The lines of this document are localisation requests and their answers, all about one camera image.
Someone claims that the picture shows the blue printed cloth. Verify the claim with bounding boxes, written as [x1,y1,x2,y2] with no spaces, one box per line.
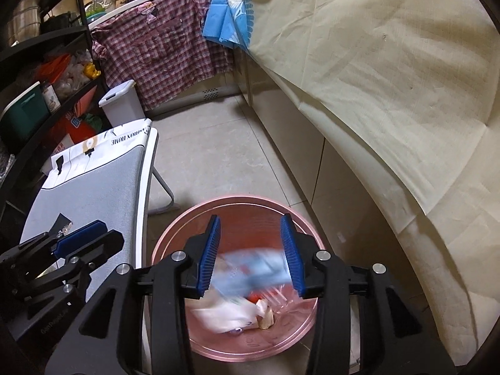
[202,0,258,53]

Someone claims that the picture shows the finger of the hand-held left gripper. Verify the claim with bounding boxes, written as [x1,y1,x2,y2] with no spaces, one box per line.
[12,230,126,313]
[0,221,108,278]

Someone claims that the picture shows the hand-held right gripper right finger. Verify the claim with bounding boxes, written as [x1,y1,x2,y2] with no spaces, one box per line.
[280,213,458,375]

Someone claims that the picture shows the orange packet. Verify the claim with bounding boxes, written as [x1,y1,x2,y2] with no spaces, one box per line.
[37,54,73,81]

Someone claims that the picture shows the blue and white packet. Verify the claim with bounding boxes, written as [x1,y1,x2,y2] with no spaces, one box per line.
[219,248,292,295]

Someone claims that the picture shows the red plaid shirt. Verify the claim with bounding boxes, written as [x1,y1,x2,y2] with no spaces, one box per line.
[91,0,235,112]

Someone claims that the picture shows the labelled jar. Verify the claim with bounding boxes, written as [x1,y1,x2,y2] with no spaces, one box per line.
[41,82,61,114]

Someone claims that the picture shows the cream cloth sheet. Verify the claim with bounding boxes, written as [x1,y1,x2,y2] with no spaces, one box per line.
[238,0,500,219]

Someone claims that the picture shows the steel pot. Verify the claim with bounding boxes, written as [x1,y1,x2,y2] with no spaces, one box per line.
[8,0,42,45]

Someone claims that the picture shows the black shelf rack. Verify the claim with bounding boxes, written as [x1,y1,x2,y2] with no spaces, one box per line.
[0,0,114,243]

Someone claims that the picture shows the grey ironing board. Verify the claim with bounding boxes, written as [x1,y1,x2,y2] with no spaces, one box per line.
[17,123,176,375]

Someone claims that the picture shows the pink plastic bucket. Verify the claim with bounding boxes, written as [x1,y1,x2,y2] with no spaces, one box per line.
[150,194,327,370]

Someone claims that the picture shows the white lidded bin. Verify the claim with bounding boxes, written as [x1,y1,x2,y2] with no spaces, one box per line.
[98,80,146,126]

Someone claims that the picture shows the red cardboard box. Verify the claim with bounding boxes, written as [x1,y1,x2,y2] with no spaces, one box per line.
[52,86,100,145]

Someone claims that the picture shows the green storage box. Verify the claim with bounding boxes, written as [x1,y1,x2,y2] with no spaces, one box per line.
[0,82,49,153]

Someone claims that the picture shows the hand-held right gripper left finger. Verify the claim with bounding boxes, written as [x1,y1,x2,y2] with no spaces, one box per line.
[43,214,222,375]

